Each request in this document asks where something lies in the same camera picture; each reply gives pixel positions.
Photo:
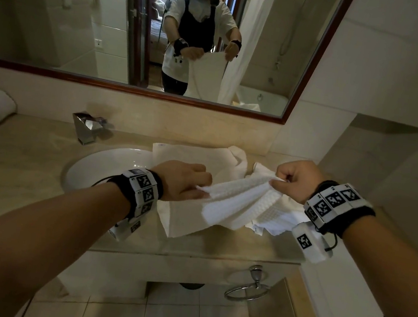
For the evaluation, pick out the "person's left hand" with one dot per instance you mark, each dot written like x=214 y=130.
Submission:
x=180 y=179

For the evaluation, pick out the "person's left forearm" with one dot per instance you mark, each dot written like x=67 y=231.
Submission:
x=34 y=242

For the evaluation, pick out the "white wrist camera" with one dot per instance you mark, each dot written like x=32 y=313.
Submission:
x=125 y=229
x=308 y=243

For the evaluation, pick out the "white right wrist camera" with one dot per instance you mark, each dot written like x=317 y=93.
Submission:
x=308 y=243

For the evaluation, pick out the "black wrist marker band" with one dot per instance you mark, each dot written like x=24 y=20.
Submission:
x=333 y=204
x=145 y=190

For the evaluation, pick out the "black left wrist marker band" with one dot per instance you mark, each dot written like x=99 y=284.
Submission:
x=145 y=190

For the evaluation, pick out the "white bathtub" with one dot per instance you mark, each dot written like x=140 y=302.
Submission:
x=346 y=304

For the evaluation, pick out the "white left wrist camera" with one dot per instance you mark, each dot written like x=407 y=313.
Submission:
x=125 y=229

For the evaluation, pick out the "wooden framed wall mirror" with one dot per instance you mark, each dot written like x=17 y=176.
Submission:
x=57 y=34

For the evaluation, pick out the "black right wrist marker band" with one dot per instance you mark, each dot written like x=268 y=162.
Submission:
x=333 y=204

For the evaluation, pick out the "person's right hand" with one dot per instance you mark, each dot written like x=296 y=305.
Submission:
x=300 y=178

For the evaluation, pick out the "white oval sink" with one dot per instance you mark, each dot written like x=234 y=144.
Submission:
x=99 y=166

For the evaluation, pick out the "chrome faucet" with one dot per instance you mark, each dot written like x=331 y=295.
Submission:
x=86 y=127

